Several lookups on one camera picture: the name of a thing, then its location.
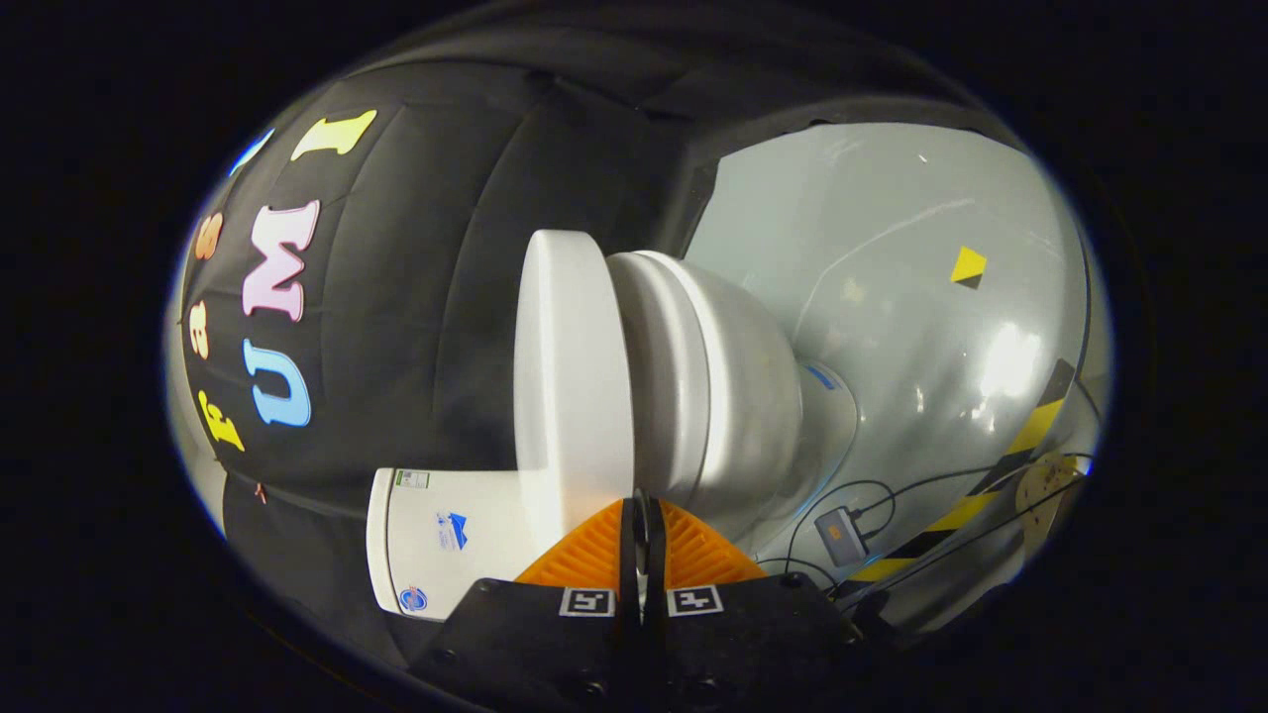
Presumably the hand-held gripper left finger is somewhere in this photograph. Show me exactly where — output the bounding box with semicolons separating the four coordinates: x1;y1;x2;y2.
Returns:
411;490;645;713

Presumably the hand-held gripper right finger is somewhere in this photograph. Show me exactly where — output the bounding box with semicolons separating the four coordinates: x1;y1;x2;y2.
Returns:
642;490;873;713

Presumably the white toilet seat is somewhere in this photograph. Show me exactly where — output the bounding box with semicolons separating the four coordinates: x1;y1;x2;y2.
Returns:
606;250;714;506

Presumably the grey power adapter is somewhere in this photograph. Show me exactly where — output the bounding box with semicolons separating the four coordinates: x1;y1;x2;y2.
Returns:
814;506;871;568

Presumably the black backdrop cloth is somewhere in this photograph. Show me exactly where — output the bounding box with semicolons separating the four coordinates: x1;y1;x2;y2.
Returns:
178;20;1021;674

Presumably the round wooden disc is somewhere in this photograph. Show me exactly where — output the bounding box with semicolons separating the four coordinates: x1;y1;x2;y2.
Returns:
1015;453;1091;546

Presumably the yellow black hazard tape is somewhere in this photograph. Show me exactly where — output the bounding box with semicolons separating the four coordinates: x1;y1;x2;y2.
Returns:
842;358;1077;585

